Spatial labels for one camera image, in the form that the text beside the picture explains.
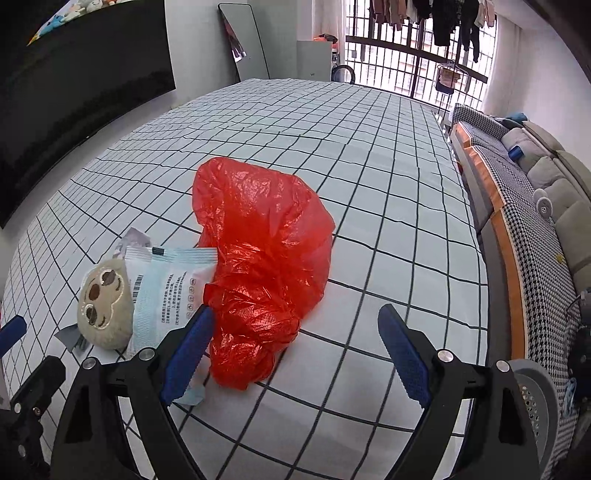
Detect red plastic bag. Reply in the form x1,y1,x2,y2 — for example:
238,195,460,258
191,157,336,392

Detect beige plush toy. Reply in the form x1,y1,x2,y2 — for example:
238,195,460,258
76,258,138,350

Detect houndstooth sofa cover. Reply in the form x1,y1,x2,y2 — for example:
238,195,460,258
452,104,587,462

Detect black framed standing mirror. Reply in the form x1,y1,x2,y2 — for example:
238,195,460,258
218,2,271,84

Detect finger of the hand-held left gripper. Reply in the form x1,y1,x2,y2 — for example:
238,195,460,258
9,355,68,422
0,316,27,356

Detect blue face mask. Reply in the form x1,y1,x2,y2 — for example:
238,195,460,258
562,378,580,414

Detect row of hanging clothes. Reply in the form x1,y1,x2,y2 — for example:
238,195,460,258
369,0,497,63

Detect white cabinet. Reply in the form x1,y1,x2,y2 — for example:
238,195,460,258
295,41,334,83

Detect black window grille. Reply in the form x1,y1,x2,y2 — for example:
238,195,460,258
344,0,497,107

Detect grey perforated plastic basket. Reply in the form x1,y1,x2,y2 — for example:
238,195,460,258
508,359,561,480

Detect black flat television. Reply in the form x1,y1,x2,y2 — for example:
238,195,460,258
0,0,177,229

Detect white sheer curtain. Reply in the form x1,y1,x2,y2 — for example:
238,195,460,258
482,9,513,116

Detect grey sofa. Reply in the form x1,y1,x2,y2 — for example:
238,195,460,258
450,102,591,462

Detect black clothes stand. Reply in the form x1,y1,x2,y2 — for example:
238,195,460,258
434,60,472,116

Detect white black checkered tablecloth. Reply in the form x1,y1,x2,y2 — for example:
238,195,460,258
0,78,490,480

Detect blue plush toy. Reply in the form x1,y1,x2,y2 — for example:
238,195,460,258
44,11,70,35

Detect light blue white packet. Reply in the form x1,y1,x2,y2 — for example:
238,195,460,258
113,226,218,407

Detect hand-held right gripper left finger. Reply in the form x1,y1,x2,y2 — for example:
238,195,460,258
50,305,215,480

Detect pink garment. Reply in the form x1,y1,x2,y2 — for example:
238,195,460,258
436,65,462,88

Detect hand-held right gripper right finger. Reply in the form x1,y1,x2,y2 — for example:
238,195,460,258
378,304,541,480

